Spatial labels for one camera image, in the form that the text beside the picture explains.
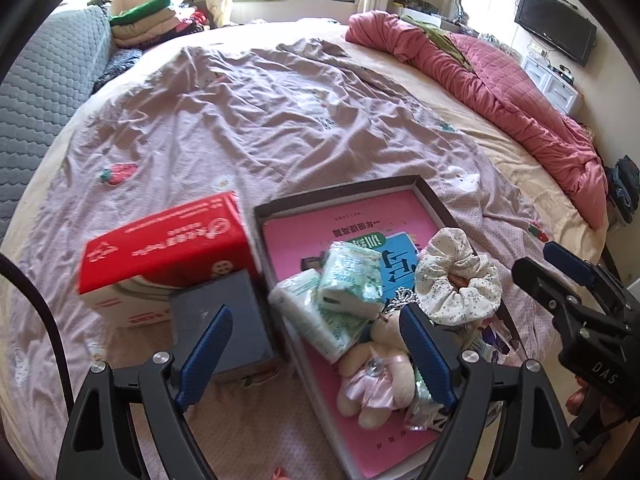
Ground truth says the cream floral scrunchie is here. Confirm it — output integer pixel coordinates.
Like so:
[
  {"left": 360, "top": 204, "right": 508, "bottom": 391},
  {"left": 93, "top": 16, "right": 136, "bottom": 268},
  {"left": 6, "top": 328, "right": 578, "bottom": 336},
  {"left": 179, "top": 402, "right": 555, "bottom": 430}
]
[{"left": 414, "top": 227, "right": 503, "bottom": 326}]

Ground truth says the dark floral cloth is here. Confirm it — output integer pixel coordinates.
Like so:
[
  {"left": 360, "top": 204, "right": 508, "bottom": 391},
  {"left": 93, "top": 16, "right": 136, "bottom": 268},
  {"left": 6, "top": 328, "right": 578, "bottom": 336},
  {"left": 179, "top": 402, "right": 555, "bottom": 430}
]
[{"left": 92, "top": 49, "right": 143, "bottom": 93}]

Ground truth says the person's right hand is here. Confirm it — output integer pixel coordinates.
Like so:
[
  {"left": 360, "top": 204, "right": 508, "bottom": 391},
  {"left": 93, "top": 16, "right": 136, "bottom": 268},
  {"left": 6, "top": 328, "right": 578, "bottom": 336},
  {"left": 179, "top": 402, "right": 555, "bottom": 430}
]
[{"left": 565, "top": 377, "right": 593, "bottom": 416}]

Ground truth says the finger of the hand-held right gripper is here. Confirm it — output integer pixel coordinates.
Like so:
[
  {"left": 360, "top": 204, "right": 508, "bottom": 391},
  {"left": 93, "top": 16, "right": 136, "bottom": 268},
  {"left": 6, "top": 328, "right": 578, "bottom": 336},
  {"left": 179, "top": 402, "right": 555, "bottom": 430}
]
[
  {"left": 511, "top": 256, "right": 583, "bottom": 321},
  {"left": 544, "top": 241, "right": 626, "bottom": 292}
]

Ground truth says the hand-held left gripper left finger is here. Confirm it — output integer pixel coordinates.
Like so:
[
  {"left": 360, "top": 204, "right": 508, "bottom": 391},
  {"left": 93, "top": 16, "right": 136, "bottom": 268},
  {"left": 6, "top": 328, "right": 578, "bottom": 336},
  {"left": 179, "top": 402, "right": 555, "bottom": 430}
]
[{"left": 56, "top": 304, "right": 235, "bottom": 480}]

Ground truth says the stack of folded clothes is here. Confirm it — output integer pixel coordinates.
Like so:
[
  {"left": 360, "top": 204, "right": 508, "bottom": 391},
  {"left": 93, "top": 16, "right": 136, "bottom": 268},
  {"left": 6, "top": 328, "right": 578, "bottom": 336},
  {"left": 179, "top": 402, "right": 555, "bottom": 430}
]
[{"left": 109, "top": 0, "right": 211, "bottom": 51}]

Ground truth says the pink and blue book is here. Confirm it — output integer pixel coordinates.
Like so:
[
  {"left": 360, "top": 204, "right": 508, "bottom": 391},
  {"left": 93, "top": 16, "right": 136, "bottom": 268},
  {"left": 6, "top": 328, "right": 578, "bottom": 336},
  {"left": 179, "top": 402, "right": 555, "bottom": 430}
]
[{"left": 261, "top": 189, "right": 443, "bottom": 480}]

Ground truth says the lilac bed sheet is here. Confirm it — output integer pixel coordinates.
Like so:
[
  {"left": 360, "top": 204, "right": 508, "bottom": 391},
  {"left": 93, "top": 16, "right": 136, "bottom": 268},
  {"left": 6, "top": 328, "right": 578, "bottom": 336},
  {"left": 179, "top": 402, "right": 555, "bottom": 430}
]
[{"left": 7, "top": 37, "right": 568, "bottom": 480}]

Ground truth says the dark blue box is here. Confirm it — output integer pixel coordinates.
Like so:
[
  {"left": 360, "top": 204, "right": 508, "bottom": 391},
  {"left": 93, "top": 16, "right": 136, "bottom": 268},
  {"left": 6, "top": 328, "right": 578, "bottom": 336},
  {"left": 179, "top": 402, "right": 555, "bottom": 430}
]
[{"left": 167, "top": 268, "right": 278, "bottom": 386}]

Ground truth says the clear plastic cartoon packet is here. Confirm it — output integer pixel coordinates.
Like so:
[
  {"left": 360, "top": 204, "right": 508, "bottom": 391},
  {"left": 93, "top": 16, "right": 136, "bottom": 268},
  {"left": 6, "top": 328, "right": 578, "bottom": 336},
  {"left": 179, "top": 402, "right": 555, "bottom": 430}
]
[{"left": 457, "top": 317, "right": 523, "bottom": 368}]

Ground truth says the pink quilt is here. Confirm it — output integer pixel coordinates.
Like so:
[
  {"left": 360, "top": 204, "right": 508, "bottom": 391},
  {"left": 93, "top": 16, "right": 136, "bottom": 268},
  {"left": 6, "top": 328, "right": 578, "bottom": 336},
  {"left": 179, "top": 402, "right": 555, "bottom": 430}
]
[{"left": 346, "top": 10, "right": 610, "bottom": 231}]

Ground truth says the olive green cloth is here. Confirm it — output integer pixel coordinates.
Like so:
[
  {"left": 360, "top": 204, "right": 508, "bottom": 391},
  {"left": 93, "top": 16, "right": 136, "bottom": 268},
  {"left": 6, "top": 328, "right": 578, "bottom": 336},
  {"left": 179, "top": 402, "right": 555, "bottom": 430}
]
[{"left": 405, "top": 15, "right": 471, "bottom": 68}]

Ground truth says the white drawer cabinet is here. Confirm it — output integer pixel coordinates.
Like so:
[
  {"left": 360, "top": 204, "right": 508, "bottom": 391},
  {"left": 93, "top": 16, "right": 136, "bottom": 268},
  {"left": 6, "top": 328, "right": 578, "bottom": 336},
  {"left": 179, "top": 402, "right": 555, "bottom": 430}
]
[{"left": 522, "top": 52, "right": 585, "bottom": 113}]

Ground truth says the grey quilted headboard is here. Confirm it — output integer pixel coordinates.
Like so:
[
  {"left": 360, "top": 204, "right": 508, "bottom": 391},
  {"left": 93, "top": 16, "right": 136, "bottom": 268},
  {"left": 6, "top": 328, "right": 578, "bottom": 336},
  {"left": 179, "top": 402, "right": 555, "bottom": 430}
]
[{"left": 0, "top": 7, "right": 113, "bottom": 241}]

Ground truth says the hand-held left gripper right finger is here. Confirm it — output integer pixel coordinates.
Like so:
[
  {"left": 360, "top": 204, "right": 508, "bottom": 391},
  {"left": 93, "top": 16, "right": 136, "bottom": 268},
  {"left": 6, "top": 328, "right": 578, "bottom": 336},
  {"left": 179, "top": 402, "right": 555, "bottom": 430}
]
[{"left": 399, "top": 303, "right": 581, "bottom": 480}]

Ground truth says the cream fitted bed sheet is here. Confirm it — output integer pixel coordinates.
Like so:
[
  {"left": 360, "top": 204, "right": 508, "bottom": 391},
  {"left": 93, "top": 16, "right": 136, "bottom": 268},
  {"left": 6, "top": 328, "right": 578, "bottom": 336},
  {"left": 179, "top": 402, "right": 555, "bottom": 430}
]
[{"left": 15, "top": 22, "right": 608, "bottom": 241}]

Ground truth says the satin dress plush bear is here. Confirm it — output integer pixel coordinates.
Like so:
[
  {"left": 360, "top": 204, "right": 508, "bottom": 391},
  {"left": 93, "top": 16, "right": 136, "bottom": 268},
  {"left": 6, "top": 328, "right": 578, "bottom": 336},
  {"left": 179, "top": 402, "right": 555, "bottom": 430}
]
[{"left": 335, "top": 316, "right": 417, "bottom": 430}]

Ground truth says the mint green tissue pack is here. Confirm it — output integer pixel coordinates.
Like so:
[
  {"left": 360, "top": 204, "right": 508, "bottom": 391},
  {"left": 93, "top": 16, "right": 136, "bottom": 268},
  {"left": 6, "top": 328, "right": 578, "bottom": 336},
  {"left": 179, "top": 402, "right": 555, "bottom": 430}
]
[{"left": 268, "top": 269, "right": 373, "bottom": 365}]

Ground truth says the white dresser with clutter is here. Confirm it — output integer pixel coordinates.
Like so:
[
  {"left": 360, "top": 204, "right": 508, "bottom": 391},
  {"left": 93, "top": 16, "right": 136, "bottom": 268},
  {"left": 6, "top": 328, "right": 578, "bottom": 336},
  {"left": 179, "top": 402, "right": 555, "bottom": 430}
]
[{"left": 394, "top": 0, "right": 443, "bottom": 28}]

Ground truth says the black television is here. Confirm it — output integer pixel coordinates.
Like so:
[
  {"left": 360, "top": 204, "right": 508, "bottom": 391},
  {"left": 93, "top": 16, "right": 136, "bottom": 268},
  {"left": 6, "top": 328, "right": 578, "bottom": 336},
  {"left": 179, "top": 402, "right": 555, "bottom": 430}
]
[{"left": 515, "top": 0, "right": 598, "bottom": 67}]

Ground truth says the red and white carton box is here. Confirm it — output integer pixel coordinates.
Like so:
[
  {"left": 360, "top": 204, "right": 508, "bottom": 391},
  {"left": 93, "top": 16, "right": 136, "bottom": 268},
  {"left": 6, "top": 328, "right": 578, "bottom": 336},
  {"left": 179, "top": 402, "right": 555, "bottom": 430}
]
[{"left": 77, "top": 191, "right": 263, "bottom": 331}]

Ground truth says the green floral tissue packet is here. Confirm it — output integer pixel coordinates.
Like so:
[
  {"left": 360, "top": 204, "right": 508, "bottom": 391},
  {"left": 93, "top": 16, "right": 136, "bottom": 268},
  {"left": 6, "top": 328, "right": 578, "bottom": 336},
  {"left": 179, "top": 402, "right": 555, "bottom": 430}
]
[{"left": 318, "top": 241, "right": 385, "bottom": 320}]

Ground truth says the black cable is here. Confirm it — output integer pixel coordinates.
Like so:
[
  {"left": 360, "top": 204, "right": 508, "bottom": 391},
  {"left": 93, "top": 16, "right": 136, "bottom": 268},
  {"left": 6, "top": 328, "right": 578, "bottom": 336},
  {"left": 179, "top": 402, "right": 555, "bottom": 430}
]
[{"left": 0, "top": 254, "right": 76, "bottom": 411}]

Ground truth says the dark blue clothes pile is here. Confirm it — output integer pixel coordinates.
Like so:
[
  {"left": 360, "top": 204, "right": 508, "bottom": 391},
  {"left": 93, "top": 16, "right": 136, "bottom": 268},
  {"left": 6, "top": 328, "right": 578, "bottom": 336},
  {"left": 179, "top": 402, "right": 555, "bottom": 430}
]
[{"left": 607, "top": 155, "right": 640, "bottom": 226}]

